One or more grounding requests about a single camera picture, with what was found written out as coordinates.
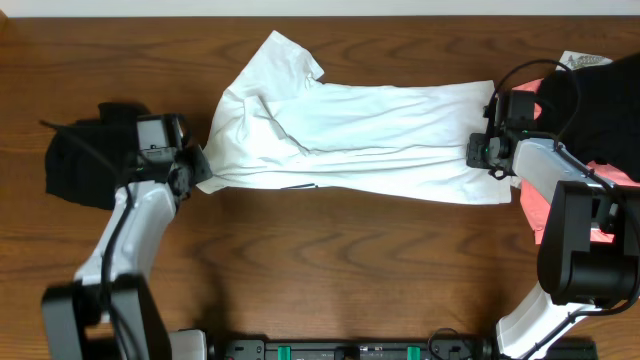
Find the black t-shirt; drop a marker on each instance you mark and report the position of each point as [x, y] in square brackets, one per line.
[595, 114]

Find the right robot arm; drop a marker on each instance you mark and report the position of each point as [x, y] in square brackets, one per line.
[588, 260]

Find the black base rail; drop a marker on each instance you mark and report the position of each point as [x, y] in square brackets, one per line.
[444, 344]

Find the folded black garment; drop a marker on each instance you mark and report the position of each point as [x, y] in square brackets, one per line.
[85, 161]

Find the coral pink garment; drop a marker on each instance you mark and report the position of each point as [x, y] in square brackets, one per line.
[535, 206]

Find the white leaf-print garment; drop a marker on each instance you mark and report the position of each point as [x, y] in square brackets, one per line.
[577, 60]

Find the white t-shirt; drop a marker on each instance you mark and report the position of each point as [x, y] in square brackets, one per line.
[279, 125]

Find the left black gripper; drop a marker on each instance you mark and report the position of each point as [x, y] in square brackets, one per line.
[194, 155]

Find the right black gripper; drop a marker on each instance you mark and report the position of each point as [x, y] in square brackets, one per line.
[473, 159]

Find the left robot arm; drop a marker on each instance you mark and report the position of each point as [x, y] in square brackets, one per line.
[107, 311]

